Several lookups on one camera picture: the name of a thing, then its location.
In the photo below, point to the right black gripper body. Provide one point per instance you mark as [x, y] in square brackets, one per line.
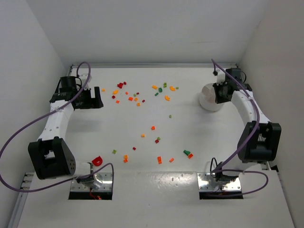
[220, 94]

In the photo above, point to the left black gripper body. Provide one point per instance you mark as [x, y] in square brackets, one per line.
[92, 101]

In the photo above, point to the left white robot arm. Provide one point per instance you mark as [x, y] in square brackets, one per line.
[50, 155]

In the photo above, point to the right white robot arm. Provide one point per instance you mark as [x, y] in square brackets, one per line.
[260, 138]

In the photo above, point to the white divided bowl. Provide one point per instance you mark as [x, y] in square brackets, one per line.
[207, 99]

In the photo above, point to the red lego cluster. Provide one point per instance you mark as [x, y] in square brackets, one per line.
[120, 85]

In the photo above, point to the red arch lego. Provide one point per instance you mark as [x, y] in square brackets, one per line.
[97, 161]

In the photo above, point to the dark green wedge lego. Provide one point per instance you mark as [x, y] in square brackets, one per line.
[187, 152]

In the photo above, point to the orange double lego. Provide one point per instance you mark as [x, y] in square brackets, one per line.
[159, 160]

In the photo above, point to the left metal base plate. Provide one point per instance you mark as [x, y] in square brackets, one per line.
[99, 182]

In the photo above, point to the metal base plate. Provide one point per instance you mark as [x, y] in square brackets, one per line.
[99, 182]
[208, 183]

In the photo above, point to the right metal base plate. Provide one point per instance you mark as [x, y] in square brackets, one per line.
[208, 183]

